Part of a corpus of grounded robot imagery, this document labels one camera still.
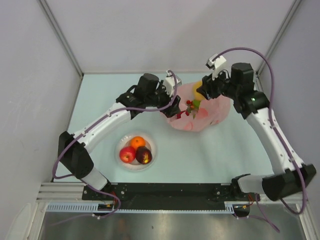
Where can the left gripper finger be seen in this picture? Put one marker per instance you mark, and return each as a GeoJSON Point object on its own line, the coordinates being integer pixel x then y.
{"type": "Point", "coordinates": [171, 111]}
{"type": "Point", "coordinates": [176, 102]}

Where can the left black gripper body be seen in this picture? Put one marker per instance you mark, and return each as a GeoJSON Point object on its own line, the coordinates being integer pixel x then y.
{"type": "Point", "coordinates": [158, 98]}

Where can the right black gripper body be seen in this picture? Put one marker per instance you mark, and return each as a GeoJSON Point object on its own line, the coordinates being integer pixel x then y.
{"type": "Point", "coordinates": [220, 86]}

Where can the fake cherry tomatoes bunch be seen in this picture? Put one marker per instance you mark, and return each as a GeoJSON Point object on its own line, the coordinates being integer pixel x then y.
{"type": "Point", "coordinates": [191, 110]}

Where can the pink plastic bag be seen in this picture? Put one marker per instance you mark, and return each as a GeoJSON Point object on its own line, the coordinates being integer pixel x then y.
{"type": "Point", "coordinates": [211, 112]}

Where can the fake orange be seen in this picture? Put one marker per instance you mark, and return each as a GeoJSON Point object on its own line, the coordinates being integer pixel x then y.
{"type": "Point", "coordinates": [137, 142]}

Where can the fake dark purple fruit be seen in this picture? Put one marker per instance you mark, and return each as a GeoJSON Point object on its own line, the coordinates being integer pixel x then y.
{"type": "Point", "coordinates": [143, 155]}

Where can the fake red apple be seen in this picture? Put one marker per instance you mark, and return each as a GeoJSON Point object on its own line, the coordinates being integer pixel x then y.
{"type": "Point", "coordinates": [127, 154]}

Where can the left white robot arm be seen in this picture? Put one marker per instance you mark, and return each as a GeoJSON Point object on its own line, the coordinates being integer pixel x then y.
{"type": "Point", "coordinates": [74, 148]}

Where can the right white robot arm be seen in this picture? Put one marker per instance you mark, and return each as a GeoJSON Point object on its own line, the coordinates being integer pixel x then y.
{"type": "Point", "coordinates": [290, 174]}

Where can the white plate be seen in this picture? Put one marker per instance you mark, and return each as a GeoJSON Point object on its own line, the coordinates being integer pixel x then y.
{"type": "Point", "coordinates": [135, 166]}

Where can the right side aluminium rail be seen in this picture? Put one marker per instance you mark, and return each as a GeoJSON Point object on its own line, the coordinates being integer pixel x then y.
{"type": "Point", "coordinates": [272, 138]}

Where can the aluminium rail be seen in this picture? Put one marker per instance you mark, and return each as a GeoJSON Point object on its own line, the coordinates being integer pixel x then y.
{"type": "Point", "coordinates": [272, 138]}
{"type": "Point", "coordinates": [72, 192]}

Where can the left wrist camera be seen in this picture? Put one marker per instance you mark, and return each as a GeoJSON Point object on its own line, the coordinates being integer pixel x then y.
{"type": "Point", "coordinates": [170, 83]}

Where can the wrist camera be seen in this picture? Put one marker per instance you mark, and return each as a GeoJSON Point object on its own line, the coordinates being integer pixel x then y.
{"type": "Point", "coordinates": [216, 64]}
{"type": "Point", "coordinates": [170, 83]}

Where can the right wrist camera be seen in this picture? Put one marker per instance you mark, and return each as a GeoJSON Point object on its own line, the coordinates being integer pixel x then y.
{"type": "Point", "coordinates": [216, 64]}

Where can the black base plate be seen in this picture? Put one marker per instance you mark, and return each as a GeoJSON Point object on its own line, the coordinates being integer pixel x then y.
{"type": "Point", "coordinates": [177, 197]}

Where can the right aluminium frame post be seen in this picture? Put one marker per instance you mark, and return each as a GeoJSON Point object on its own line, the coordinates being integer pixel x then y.
{"type": "Point", "coordinates": [288, 18]}

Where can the aluminium frame post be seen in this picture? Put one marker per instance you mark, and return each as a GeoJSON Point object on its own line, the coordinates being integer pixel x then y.
{"type": "Point", "coordinates": [288, 18]}
{"type": "Point", "coordinates": [60, 36]}

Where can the left aluminium frame post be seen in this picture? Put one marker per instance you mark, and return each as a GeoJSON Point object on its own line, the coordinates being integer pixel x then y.
{"type": "Point", "coordinates": [60, 36]}

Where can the aluminium front rail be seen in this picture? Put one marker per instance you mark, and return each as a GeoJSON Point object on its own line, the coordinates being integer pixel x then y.
{"type": "Point", "coordinates": [72, 192]}

